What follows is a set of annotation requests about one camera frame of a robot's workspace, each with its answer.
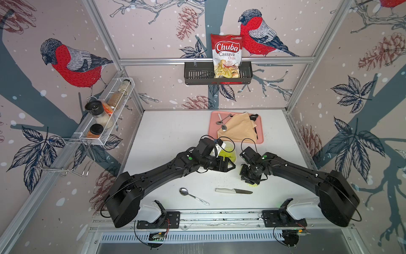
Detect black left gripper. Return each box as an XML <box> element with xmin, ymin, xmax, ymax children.
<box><xmin>200</xmin><ymin>155</ymin><xmax>237</xmax><ymax>172</ymax></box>

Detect white plastic storage box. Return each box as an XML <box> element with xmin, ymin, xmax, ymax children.
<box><xmin>219</xmin><ymin>141</ymin><xmax>237</xmax><ymax>163</ymax></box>

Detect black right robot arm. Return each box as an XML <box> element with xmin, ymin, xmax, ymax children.
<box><xmin>240</xmin><ymin>147</ymin><xmax>360</xmax><ymax>227</ymax></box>

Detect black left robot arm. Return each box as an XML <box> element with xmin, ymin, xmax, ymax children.
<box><xmin>102</xmin><ymin>138</ymin><xmax>236</xmax><ymax>228</ymax></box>

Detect steel spoon on tray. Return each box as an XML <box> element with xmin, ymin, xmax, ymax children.
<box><xmin>218</xmin><ymin>114</ymin><xmax>227</xmax><ymax>132</ymax></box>
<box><xmin>216</xmin><ymin>113</ymin><xmax>232</xmax><ymax>125</ymax></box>

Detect beige folded cloth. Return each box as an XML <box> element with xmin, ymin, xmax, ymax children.
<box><xmin>217</xmin><ymin>113</ymin><xmax>258</xmax><ymax>142</ymax></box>

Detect steel spoon on table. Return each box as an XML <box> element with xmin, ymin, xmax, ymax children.
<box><xmin>179</xmin><ymin>187</ymin><xmax>210</xmax><ymax>206</ymax></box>

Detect pink plastic tray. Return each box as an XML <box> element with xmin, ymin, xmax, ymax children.
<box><xmin>208</xmin><ymin>111</ymin><xmax>264</xmax><ymax>144</ymax></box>

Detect Chuba cassava chips bag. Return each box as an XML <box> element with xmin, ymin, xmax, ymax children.
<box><xmin>210</xmin><ymin>35</ymin><xmax>243</xmax><ymax>78</ymax></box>

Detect black lidded low jar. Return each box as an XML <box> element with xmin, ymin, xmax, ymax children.
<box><xmin>86</xmin><ymin>123</ymin><xmax>104</xmax><ymax>139</ymax></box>

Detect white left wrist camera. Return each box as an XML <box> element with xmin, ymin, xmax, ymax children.
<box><xmin>214</xmin><ymin>140</ymin><xmax>226</xmax><ymax>157</ymax></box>

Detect white handled knife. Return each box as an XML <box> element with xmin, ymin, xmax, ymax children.
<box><xmin>215</xmin><ymin>188</ymin><xmax>253</xmax><ymax>195</ymax></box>

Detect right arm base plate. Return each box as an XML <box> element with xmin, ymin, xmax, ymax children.
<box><xmin>261</xmin><ymin>209</ymin><xmax>307</xmax><ymax>228</ymax></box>

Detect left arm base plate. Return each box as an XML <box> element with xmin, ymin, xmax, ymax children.
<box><xmin>136</xmin><ymin>211</ymin><xmax>180</xmax><ymax>229</ymax></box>

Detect black wall basket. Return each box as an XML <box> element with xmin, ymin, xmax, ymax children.
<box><xmin>184</xmin><ymin>61</ymin><xmax>253</xmax><ymax>85</ymax></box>

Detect white wire wall shelf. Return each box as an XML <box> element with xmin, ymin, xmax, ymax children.
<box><xmin>73</xmin><ymin>77</ymin><xmax>134</xmax><ymax>146</ymax></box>

